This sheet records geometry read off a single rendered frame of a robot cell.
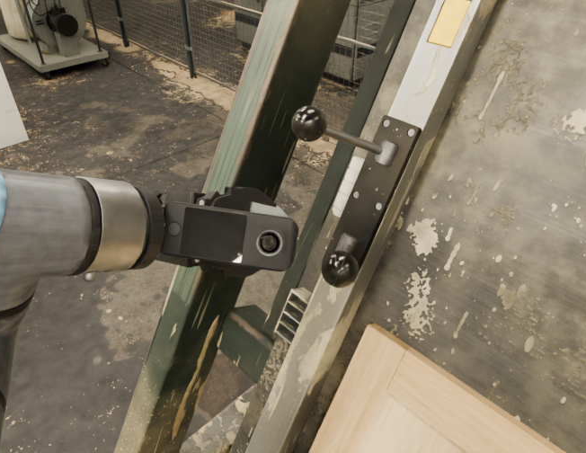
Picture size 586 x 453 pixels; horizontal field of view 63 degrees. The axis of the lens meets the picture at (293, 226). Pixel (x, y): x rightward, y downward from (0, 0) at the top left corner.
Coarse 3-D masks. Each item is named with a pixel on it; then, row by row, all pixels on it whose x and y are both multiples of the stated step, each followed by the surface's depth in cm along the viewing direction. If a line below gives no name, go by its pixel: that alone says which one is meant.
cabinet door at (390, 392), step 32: (384, 352) 59; (416, 352) 57; (352, 384) 61; (384, 384) 59; (416, 384) 56; (448, 384) 54; (352, 416) 61; (384, 416) 59; (416, 416) 56; (448, 416) 54; (480, 416) 52; (512, 416) 51; (320, 448) 64; (352, 448) 61; (384, 448) 59; (416, 448) 56; (448, 448) 54; (480, 448) 51; (512, 448) 50; (544, 448) 48
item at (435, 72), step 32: (480, 0) 51; (480, 32) 54; (416, 64) 55; (448, 64) 53; (416, 96) 55; (448, 96) 55; (416, 160) 56; (384, 224) 58; (320, 288) 62; (352, 288) 59; (320, 320) 62; (288, 352) 65; (320, 352) 62; (288, 384) 65; (320, 384) 65; (288, 416) 65; (256, 448) 68; (288, 448) 67
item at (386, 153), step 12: (300, 108) 51; (312, 108) 50; (300, 120) 50; (312, 120) 50; (324, 120) 51; (300, 132) 50; (312, 132) 50; (324, 132) 52; (336, 132) 52; (360, 144) 54; (372, 144) 54; (384, 144) 55; (384, 156) 55
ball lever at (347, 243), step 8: (344, 240) 58; (352, 240) 57; (336, 248) 59; (344, 248) 55; (352, 248) 58; (328, 256) 48; (336, 256) 47; (344, 256) 47; (352, 256) 48; (328, 264) 47; (336, 264) 47; (344, 264) 47; (352, 264) 47; (328, 272) 47; (336, 272) 47; (344, 272) 47; (352, 272) 47; (328, 280) 48; (336, 280) 47; (344, 280) 47; (352, 280) 48
